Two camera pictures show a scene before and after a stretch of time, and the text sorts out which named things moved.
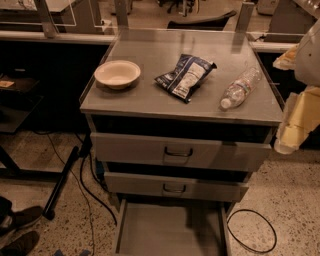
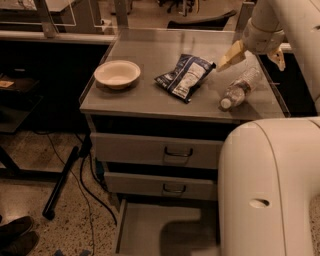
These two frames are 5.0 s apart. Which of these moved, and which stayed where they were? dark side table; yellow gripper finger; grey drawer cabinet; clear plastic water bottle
Moved: yellow gripper finger
Stayed: clear plastic water bottle; grey drawer cabinet; dark side table
